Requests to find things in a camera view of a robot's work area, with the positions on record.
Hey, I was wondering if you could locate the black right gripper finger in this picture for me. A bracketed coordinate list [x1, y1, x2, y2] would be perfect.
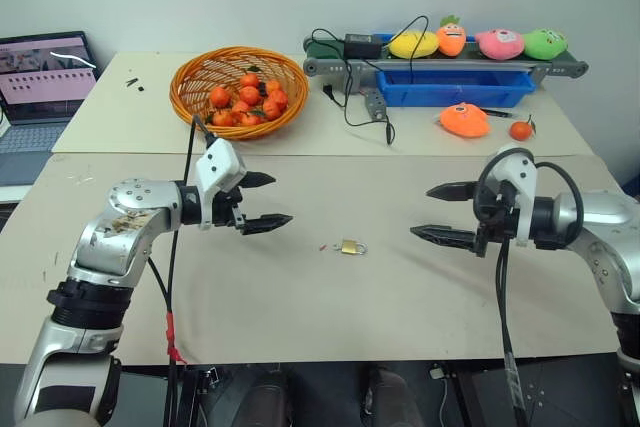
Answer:
[425, 181, 477, 204]
[409, 224, 479, 253]

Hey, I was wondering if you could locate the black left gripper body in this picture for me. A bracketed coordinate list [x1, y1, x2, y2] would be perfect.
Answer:
[211, 185, 248, 230]

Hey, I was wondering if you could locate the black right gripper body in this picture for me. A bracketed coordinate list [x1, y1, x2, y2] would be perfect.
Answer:
[471, 178, 520, 259]

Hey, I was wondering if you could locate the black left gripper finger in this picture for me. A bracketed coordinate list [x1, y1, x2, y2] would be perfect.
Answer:
[240, 214, 294, 237]
[241, 171, 278, 190]

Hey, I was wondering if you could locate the orange round plush toy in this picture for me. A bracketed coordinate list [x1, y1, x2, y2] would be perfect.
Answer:
[433, 101, 492, 140]

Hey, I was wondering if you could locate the brass padlock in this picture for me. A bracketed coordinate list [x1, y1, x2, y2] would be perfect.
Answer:
[339, 238, 368, 257]

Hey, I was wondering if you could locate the orange mandarin with stem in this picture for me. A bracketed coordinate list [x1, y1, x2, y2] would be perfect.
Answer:
[508, 114, 538, 142]

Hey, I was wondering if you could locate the blue plastic bin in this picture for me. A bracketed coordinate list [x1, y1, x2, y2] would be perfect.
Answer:
[375, 68, 536, 110]

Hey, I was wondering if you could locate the orange woven basket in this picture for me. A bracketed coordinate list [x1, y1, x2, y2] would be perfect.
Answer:
[169, 45, 310, 141]

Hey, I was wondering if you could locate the yellow plush toy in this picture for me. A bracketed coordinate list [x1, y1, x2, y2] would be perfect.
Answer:
[388, 29, 441, 60]

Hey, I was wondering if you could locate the orange carrot plush toy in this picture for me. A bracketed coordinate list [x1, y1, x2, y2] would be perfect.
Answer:
[435, 13, 469, 57]

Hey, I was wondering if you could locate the pink plush toy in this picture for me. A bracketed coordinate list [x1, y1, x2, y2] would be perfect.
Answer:
[473, 28, 526, 63]

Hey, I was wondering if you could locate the small grey conveyor belt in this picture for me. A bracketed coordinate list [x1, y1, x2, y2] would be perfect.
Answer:
[301, 30, 590, 121]

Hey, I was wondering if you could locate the black power adapter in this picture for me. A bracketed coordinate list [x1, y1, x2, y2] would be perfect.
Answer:
[343, 32, 384, 60]

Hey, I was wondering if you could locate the green plush toy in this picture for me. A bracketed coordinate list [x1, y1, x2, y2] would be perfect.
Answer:
[521, 27, 570, 61]

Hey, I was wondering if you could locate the open laptop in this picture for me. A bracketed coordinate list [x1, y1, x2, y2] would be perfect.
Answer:
[0, 30, 104, 189]

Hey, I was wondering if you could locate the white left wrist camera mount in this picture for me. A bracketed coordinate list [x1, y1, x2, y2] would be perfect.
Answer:
[193, 138, 248, 232]

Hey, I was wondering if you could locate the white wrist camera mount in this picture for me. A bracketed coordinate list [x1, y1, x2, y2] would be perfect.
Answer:
[481, 146, 540, 249]
[193, 138, 248, 232]

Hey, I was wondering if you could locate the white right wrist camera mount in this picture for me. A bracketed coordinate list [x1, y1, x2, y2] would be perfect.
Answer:
[481, 146, 540, 249]

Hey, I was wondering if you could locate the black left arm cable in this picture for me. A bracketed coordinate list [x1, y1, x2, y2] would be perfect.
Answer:
[162, 114, 217, 427]

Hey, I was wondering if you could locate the black adapter mains cable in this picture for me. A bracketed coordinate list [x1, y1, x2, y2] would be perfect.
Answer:
[310, 27, 397, 146]

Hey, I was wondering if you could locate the white plug with cable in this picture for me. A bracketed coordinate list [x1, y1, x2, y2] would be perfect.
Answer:
[428, 364, 450, 427]

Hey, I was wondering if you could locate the thin black adapter cable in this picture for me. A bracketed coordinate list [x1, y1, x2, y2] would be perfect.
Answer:
[364, 15, 431, 96]

